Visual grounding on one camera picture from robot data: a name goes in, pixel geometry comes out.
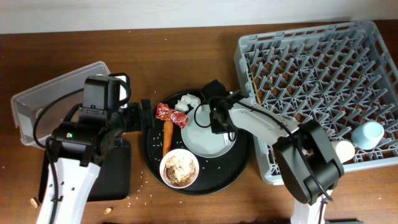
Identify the white paper cup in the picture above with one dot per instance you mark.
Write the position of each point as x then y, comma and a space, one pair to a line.
344, 149

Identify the pink bowl with food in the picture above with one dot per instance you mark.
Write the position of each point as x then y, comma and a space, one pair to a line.
179, 168

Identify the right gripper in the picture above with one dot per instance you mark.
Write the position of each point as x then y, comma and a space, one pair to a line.
215, 126

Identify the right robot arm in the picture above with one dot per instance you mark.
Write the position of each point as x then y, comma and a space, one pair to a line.
307, 160

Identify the peanut on table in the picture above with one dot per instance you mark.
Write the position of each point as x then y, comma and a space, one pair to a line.
107, 211
34, 202

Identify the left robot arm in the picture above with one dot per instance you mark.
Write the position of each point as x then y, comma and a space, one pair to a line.
98, 123

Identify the grey dishwasher rack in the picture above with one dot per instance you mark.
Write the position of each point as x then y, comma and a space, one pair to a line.
341, 75

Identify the crumpled white tissue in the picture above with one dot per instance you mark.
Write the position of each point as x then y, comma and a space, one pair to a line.
186, 101

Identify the peanut on table left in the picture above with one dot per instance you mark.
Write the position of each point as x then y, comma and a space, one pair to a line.
34, 202

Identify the wooden chopstick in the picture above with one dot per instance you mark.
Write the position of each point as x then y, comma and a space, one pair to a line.
256, 90

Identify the clear plastic bin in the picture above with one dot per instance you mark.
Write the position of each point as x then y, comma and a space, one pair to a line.
27, 105

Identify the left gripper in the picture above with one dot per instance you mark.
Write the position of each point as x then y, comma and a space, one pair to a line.
134, 109

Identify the pale blue plate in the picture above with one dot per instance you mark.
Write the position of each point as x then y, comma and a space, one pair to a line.
201, 141

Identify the orange carrot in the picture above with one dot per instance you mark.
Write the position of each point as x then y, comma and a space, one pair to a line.
168, 132

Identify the peanut on table front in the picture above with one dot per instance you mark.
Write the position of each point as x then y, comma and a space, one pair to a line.
107, 211

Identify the round black serving tray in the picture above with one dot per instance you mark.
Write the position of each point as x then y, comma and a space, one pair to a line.
215, 173

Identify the black rectangular tray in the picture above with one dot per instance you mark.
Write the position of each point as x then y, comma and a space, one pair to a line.
113, 182

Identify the white plastic fork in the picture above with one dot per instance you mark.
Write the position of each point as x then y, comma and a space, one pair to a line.
228, 140

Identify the light blue cup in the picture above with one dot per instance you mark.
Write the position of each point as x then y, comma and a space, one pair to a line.
368, 135

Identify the red snack wrapper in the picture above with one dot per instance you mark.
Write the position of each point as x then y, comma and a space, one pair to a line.
164, 113

